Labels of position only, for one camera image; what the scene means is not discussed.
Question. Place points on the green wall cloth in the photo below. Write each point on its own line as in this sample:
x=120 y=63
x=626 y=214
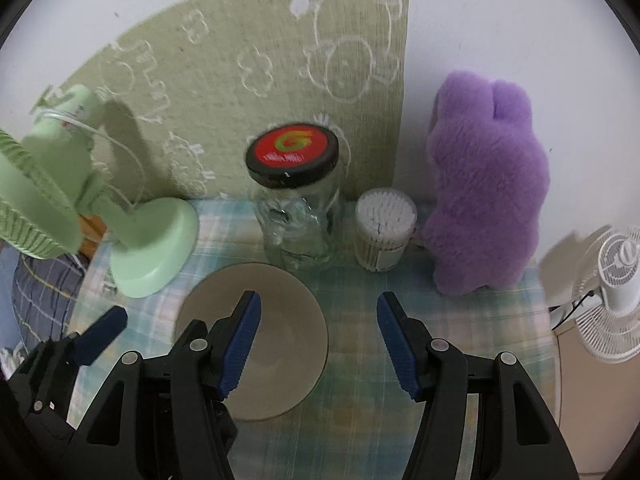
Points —
x=240 y=35

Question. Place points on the beige cabinet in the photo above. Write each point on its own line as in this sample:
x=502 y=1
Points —
x=595 y=410

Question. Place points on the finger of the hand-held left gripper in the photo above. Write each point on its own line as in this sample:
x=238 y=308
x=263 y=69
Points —
x=100 y=335

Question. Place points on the floral ceramic bowl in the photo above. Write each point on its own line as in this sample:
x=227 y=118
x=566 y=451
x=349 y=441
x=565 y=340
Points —
x=290 y=320

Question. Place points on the glass jar black lid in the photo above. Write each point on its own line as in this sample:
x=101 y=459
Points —
x=292 y=147

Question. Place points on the green desk fan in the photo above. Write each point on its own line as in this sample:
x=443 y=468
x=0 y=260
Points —
x=150 y=240

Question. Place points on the white desk fan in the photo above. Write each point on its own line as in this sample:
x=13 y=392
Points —
x=620 y=290

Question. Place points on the purple plush toy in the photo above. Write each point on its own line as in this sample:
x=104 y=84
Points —
x=485 y=185

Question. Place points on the plaid tablecloth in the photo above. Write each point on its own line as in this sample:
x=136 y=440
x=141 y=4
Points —
x=325 y=435

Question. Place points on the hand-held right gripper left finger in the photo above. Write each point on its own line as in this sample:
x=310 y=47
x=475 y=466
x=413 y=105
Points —
x=240 y=345

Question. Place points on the cotton swab container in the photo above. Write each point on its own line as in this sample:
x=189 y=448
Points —
x=385 y=225

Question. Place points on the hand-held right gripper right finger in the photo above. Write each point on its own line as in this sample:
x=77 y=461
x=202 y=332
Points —
x=397 y=350

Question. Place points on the blue plaid cloth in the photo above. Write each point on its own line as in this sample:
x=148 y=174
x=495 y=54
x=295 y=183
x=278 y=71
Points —
x=40 y=290

